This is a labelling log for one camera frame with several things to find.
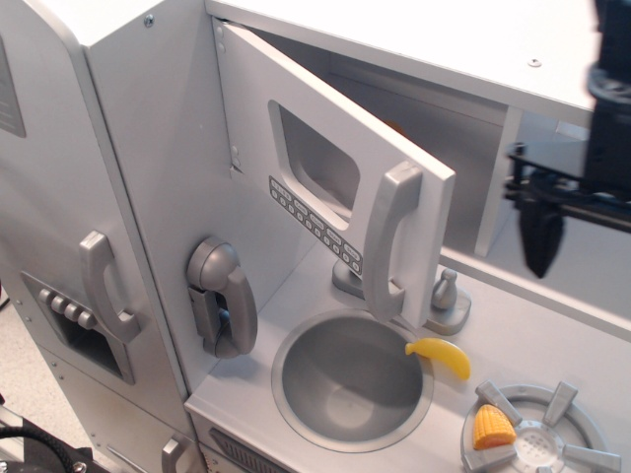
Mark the grey toy fridge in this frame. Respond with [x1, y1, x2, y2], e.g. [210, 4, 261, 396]
[1, 1, 205, 472]

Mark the silver fridge door handle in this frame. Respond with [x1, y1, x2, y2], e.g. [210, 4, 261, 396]
[79, 231, 141, 344]

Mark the silver toy faucet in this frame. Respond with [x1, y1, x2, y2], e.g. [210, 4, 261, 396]
[332, 262, 471, 336]

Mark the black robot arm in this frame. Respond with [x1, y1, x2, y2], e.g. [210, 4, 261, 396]
[505, 1, 630, 278]

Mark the yellow toy ball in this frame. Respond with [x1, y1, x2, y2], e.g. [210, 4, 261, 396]
[385, 120, 405, 135]

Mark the yellow toy corn cob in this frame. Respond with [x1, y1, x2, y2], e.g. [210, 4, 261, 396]
[472, 404, 517, 450]

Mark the black cable and bracket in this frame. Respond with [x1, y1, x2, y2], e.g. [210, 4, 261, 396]
[0, 393, 95, 473]

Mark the silver microwave door handle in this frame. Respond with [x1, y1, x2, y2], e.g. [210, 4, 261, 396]
[362, 162, 422, 323]

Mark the yellow toy banana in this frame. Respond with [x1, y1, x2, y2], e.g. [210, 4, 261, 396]
[404, 337, 471, 380]

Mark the silver lower door handle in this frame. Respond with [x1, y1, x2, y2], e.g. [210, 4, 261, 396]
[161, 436, 196, 473]

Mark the grey toy wall phone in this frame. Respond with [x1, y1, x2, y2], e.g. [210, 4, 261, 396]
[186, 236, 257, 359]

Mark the round silver toy sink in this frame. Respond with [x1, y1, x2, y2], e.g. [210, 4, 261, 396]
[271, 308, 434, 453]

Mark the grey toy oven panel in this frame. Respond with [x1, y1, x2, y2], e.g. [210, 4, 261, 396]
[209, 429, 289, 473]

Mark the grey toy ice dispenser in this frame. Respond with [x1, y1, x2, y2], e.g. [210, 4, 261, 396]
[21, 272, 135, 385]

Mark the silver toy stove burner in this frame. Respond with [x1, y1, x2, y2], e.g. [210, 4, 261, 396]
[460, 380, 622, 472]

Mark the grey toy microwave door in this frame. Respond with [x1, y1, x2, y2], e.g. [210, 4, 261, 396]
[213, 20, 456, 327]

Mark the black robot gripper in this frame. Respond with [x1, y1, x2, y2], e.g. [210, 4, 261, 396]
[506, 65, 630, 279]

